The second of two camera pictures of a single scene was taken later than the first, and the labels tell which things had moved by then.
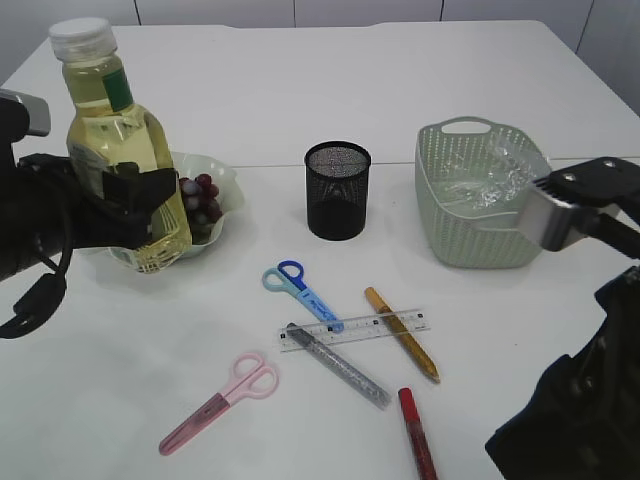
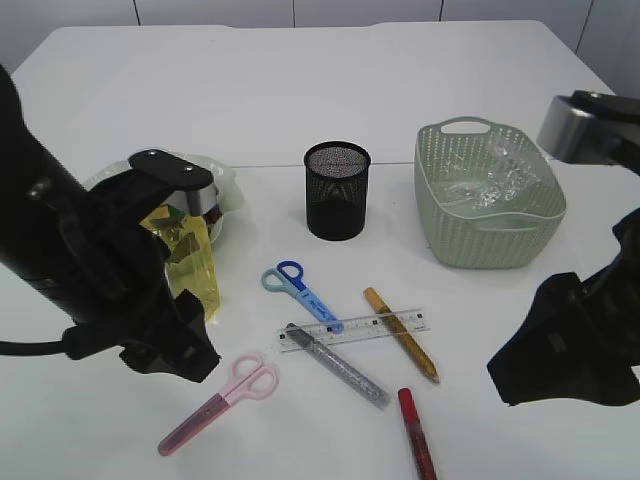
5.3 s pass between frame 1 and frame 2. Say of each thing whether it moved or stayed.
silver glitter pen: stayed
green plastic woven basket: stayed
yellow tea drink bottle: moved
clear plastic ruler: stayed
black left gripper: moved
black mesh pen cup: stayed
